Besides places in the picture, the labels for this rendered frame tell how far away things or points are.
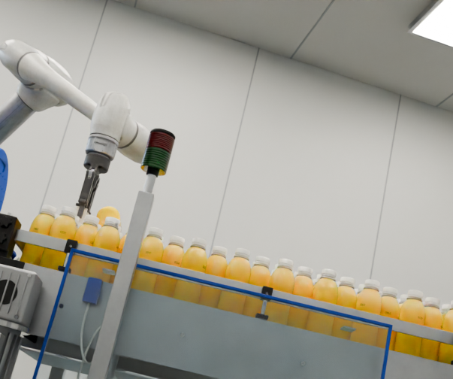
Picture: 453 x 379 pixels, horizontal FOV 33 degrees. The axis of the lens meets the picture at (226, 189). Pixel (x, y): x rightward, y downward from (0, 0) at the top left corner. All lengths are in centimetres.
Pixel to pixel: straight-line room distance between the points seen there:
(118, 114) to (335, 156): 349
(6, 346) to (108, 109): 84
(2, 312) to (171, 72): 391
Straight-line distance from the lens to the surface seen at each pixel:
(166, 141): 185
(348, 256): 551
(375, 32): 536
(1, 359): 181
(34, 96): 285
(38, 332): 192
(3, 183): 234
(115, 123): 231
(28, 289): 181
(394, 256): 565
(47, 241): 198
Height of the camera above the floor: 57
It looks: 19 degrees up
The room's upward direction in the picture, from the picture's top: 13 degrees clockwise
